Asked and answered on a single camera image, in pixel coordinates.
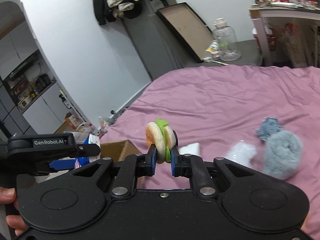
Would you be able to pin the white plastic shopping bag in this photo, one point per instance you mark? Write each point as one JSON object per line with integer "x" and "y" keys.
{"x": 83, "y": 131}

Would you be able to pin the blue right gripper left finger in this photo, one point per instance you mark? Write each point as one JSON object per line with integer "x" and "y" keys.
{"x": 151, "y": 161}

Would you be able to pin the framed board leaning on wall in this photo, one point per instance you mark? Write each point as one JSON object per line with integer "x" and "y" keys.
{"x": 188, "y": 29}

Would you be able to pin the grey fluffy slipper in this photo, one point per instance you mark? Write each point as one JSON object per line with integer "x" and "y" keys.
{"x": 283, "y": 154}

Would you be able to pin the person's left hand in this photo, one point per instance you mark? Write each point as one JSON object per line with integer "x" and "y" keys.
{"x": 13, "y": 218}

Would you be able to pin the white crumpled tissue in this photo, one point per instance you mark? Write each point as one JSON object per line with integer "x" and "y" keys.
{"x": 193, "y": 149}

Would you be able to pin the black hanging jacket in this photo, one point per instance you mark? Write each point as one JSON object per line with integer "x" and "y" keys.
{"x": 109, "y": 10}

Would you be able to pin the small bottles near jar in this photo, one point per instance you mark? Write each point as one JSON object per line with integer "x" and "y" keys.
{"x": 212, "y": 54}

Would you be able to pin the orange cardboard box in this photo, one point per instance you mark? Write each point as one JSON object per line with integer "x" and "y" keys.
{"x": 73, "y": 120}

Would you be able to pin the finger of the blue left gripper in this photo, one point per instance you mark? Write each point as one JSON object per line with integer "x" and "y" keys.
{"x": 63, "y": 164}

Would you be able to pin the clear glass jar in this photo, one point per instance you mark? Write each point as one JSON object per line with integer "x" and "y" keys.
{"x": 226, "y": 39}

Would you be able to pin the white cabinet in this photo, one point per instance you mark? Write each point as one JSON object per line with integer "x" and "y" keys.
{"x": 31, "y": 98}

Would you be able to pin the blue crocheted doily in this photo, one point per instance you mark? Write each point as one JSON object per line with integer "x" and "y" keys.
{"x": 268, "y": 127}

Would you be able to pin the white plastic wrapped bundle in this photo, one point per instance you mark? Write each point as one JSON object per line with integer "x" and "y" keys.
{"x": 242, "y": 153}

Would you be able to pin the plush hamburger toy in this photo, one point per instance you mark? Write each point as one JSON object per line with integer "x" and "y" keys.
{"x": 160, "y": 134}

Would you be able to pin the blue tissue pack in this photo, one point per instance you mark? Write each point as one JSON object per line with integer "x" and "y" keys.
{"x": 89, "y": 146}

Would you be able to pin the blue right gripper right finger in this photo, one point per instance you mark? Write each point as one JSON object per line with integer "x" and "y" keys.
{"x": 175, "y": 162}

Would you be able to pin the grey door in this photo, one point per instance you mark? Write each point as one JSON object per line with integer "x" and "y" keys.
{"x": 158, "y": 49}

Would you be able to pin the cluttered white desk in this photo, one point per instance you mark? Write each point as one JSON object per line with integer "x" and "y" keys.
{"x": 287, "y": 32}

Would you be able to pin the pink bed sheet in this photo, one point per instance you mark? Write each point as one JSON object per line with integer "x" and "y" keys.
{"x": 220, "y": 106}

